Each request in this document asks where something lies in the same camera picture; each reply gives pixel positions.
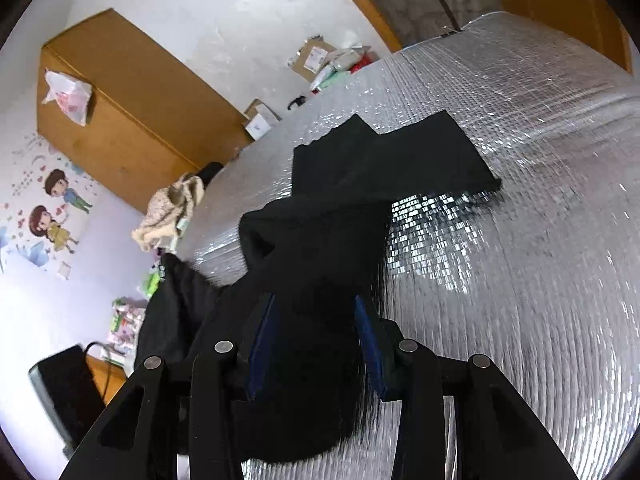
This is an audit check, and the wooden wardrobe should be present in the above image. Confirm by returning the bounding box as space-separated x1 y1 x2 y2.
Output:
37 7 252 213

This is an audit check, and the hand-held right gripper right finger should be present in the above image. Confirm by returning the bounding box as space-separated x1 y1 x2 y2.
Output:
354 295 583 480

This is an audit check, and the pile of plastic bags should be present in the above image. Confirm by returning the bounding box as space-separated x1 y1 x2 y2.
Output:
310 44 375 93

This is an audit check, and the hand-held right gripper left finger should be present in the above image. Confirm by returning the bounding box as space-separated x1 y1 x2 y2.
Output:
59 292 278 480

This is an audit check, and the beige floral blanket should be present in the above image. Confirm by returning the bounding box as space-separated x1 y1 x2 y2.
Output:
131 172 207 252

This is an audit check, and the labelled cardboard box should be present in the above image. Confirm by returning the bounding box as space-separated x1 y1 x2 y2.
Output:
287 35 338 81

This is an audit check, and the wooden door frame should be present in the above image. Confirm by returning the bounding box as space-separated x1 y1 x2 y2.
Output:
315 0 403 53

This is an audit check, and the small white box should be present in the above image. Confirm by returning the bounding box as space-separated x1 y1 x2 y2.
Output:
243 99 282 141

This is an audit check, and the black garment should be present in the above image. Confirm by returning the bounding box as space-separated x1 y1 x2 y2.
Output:
132 112 503 466

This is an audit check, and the wooden door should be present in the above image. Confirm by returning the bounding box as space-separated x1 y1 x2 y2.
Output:
482 0 633 73

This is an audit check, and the cartoon wall poster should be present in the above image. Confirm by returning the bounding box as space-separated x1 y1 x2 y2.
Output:
0 132 96 281

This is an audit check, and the green packet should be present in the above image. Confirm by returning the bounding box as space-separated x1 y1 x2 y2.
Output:
145 259 167 302

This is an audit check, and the pink white plastic bag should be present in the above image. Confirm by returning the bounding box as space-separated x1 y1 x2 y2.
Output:
42 67 93 126

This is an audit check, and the heap of colourful packets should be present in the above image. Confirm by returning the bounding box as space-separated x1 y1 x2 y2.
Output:
107 297 148 362

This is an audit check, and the dark flat device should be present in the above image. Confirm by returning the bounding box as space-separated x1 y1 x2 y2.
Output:
29 344 107 450

